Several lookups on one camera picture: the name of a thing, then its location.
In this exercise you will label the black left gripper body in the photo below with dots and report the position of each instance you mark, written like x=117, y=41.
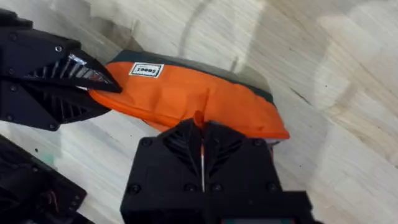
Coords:
x=14, y=19

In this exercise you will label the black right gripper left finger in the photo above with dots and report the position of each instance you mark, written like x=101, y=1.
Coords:
x=161, y=168

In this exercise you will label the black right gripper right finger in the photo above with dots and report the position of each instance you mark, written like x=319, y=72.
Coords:
x=242, y=168

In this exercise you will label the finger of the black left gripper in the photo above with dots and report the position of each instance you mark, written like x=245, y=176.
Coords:
x=46, y=59
x=43, y=105

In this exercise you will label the orange and grey zip bag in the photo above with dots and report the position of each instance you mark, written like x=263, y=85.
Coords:
x=174, y=93

